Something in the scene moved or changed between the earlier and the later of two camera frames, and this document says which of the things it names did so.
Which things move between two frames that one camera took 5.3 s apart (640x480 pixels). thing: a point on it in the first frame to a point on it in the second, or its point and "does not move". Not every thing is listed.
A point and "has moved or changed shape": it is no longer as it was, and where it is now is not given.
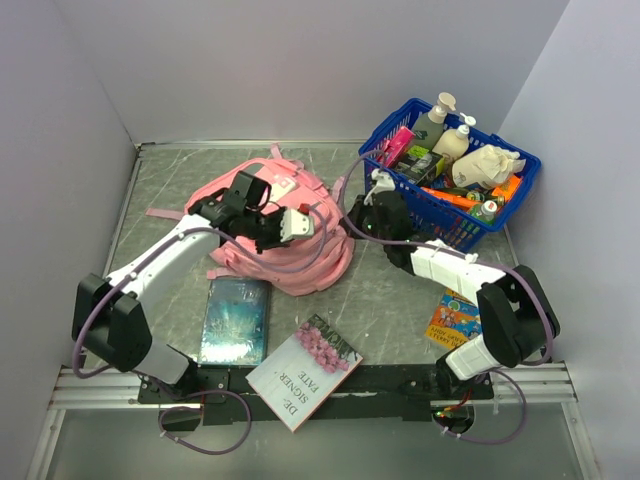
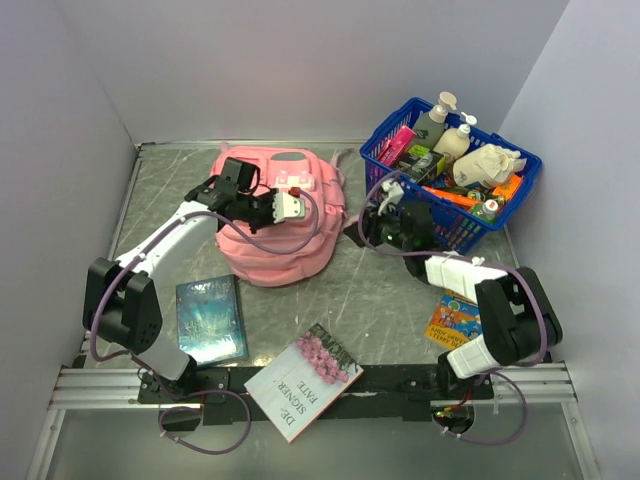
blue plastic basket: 458,181 does not move
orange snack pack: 507,189 does not move
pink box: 396,146 does not move
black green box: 416,163 does not move
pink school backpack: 291,185 has moved or changed shape
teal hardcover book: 235,324 to 210,320
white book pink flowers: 301,379 has moved or changed shape
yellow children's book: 455,320 does not move
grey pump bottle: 428,127 does not move
